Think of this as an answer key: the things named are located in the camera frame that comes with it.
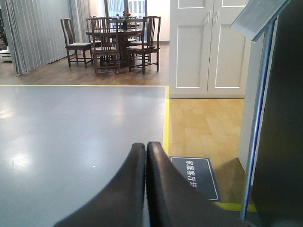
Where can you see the front wooden dining chair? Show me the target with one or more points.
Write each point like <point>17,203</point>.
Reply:
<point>104,63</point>

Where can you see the white double door cabinet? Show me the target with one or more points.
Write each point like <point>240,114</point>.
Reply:
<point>207,58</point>

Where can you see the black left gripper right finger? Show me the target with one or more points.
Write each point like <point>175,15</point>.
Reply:
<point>173,202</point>

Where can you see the silver sign stand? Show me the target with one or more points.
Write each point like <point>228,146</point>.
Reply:
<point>257,23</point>

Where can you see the round dark dining table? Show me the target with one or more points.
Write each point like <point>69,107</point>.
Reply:
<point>118,37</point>

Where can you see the wooden dining chair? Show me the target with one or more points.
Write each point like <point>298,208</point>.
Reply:
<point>104,63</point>
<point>76,51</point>
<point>134,23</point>
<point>150,43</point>

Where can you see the back wooden dining chair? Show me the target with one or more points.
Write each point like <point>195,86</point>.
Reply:
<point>134,23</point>

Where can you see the black floor label sign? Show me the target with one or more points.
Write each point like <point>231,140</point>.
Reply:
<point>198,171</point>

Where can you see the grey vertical curtain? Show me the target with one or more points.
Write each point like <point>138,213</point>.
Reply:
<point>34,31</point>

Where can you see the left wooden dining chair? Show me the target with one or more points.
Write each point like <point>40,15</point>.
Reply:
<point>76,51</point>

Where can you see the vase with red flowers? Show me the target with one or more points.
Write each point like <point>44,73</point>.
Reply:
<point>126,16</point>

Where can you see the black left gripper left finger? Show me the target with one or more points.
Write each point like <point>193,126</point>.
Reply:
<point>120,202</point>

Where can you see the right wooden dining chair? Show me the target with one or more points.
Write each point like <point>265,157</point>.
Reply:
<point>150,43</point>

